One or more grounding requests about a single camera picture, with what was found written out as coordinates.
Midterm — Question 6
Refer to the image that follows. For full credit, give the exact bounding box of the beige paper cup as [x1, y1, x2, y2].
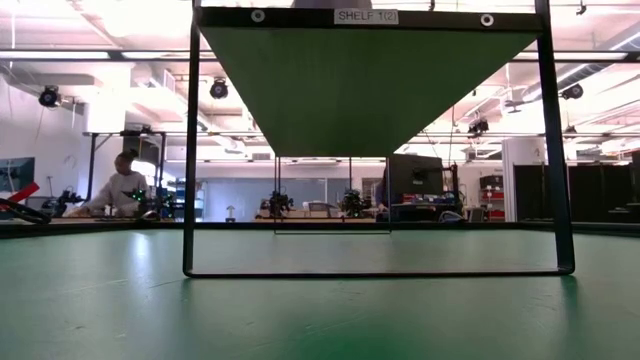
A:
[291, 0, 374, 10]

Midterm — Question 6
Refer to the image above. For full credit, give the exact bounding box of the white shelf label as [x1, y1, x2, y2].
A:
[333, 8, 400, 26]

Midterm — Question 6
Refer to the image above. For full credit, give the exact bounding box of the black computer monitor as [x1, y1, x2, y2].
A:
[386, 153, 446, 202]

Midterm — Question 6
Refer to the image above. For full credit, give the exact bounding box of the rack with red bins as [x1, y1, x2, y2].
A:
[478, 174, 506, 222]

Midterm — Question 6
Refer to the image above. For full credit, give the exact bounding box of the white cabinet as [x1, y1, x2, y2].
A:
[500, 136, 549, 223]

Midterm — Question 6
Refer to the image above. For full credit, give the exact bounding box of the person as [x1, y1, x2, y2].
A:
[66, 148, 152, 219]

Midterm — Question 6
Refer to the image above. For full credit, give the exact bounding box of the red bar tool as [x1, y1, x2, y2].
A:
[0, 181, 41, 207]

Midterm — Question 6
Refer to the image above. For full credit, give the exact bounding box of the wooden shelf black metal frame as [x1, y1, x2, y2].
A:
[182, 0, 576, 279]

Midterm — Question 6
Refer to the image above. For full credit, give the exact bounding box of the black metal rig frame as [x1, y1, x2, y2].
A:
[83, 129, 169, 204]

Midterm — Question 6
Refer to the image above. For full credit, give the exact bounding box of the black partition wall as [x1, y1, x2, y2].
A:
[513, 163, 640, 224]

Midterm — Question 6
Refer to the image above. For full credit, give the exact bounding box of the blue wall screen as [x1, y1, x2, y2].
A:
[0, 156, 37, 194]

